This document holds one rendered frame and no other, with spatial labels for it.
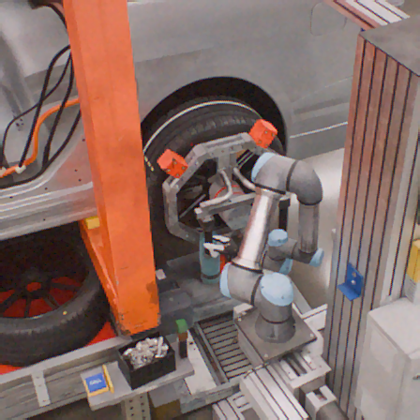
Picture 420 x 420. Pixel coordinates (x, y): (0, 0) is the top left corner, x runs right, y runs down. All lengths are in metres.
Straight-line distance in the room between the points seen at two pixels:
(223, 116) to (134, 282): 0.79
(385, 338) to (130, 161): 1.03
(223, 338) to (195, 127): 1.13
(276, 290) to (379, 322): 0.46
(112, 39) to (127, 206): 0.65
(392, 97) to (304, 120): 1.62
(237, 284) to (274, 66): 1.07
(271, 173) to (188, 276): 1.30
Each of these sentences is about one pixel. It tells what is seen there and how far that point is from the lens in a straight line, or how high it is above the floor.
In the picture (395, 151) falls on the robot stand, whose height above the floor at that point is 1.79.
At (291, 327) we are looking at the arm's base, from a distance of 2.83.
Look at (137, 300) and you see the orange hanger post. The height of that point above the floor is 0.71.
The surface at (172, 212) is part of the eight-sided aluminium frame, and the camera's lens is 3.31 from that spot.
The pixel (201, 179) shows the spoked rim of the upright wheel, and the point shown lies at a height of 0.88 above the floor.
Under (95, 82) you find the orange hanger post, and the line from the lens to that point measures 2.50.
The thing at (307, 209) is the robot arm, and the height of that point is 1.19.
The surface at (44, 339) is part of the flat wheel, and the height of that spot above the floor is 0.44.
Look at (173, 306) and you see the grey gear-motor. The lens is 3.53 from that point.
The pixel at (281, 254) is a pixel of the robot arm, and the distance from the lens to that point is 3.04.
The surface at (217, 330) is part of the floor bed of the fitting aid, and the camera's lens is 3.94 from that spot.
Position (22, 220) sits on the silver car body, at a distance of 3.41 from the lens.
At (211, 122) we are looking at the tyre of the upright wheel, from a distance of 3.25.
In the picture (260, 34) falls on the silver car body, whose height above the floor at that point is 1.46.
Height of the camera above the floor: 3.00
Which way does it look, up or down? 41 degrees down
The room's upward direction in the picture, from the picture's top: 1 degrees counter-clockwise
